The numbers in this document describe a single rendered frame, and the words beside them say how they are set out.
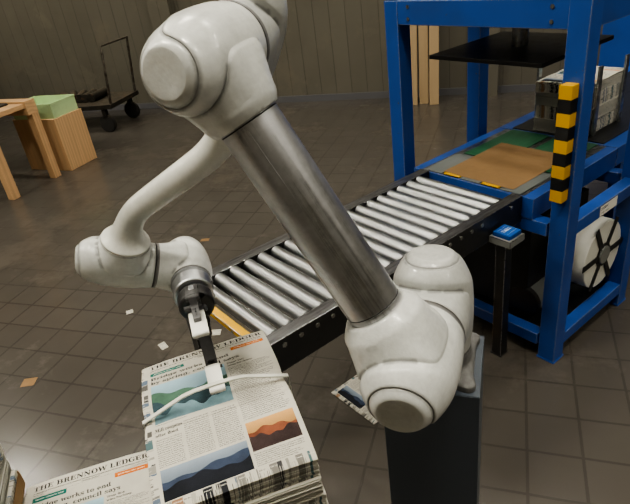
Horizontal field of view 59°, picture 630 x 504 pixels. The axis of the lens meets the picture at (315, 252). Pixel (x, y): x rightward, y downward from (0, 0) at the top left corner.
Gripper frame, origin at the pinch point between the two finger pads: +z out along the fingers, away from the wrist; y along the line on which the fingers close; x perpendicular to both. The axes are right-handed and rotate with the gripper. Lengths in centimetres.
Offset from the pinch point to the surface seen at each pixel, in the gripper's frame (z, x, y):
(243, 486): 19.8, -0.4, 11.6
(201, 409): 1.4, 3.9, 10.4
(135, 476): -9.5, 23.3, 36.0
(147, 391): -9.4, 14.0, 12.0
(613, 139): -125, -209, 51
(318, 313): -54, -34, 43
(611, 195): -91, -180, 57
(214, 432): 7.7, 2.4, 10.5
